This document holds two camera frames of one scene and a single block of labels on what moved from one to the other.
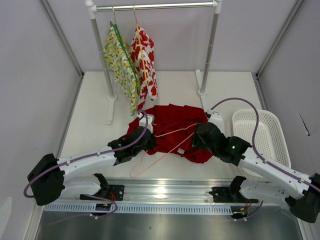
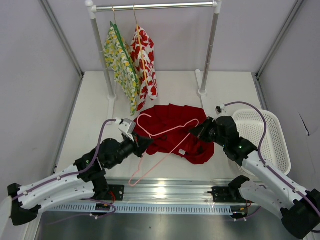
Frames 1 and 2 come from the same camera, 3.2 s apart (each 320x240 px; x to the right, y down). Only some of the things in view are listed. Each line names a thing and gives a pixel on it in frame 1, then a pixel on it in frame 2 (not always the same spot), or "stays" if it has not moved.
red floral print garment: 147,47 stays
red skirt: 173,127 stays
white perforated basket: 269,141 stays
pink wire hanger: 132,176 to 150,136
